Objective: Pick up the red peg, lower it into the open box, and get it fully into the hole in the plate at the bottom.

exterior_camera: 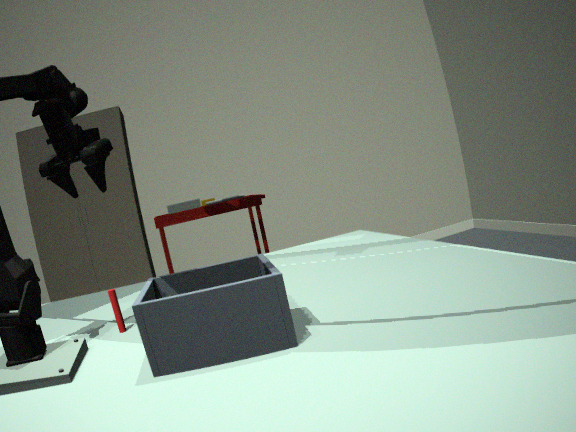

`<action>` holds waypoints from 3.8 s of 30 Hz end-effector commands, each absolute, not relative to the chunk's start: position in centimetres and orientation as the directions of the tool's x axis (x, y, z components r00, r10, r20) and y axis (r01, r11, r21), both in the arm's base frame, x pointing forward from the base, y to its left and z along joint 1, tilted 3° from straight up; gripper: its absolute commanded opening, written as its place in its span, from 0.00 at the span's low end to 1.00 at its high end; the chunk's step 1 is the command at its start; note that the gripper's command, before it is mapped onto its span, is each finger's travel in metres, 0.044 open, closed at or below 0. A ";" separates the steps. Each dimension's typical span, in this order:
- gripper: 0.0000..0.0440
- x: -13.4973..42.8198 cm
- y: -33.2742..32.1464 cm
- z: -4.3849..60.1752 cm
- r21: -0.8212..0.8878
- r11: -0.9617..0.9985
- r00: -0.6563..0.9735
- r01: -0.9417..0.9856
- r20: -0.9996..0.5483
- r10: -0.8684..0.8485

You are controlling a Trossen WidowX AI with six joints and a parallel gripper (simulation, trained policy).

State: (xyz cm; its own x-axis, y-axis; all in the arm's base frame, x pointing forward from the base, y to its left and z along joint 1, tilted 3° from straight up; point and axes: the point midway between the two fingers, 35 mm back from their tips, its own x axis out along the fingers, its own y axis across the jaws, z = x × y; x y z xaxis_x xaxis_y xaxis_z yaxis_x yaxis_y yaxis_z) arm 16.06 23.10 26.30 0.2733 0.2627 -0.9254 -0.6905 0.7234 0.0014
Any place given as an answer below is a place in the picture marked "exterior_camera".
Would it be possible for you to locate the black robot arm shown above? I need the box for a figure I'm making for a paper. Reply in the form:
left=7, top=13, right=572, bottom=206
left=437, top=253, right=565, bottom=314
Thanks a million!
left=0, top=65, right=101, bottom=367

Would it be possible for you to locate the dark red peg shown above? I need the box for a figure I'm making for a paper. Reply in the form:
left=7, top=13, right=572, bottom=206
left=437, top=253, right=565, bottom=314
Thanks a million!
left=108, top=289, right=126, bottom=333

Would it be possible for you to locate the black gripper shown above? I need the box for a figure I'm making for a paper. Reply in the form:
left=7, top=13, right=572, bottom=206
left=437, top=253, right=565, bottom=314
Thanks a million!
left=39, top=121, right=114, bottom=199

